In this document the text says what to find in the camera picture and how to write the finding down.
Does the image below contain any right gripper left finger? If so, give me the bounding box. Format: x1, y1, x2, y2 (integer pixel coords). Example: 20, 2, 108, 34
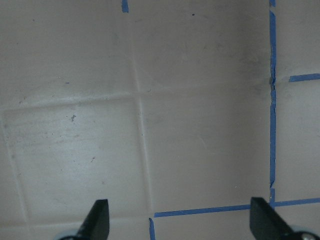
76, 199, 110, 240

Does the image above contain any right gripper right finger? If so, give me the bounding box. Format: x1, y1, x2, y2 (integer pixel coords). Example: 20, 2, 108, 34
249, 197, 295, 240

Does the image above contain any brown paper table cover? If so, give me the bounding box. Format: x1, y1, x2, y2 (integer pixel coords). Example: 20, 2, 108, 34
0, 0, 320, 240

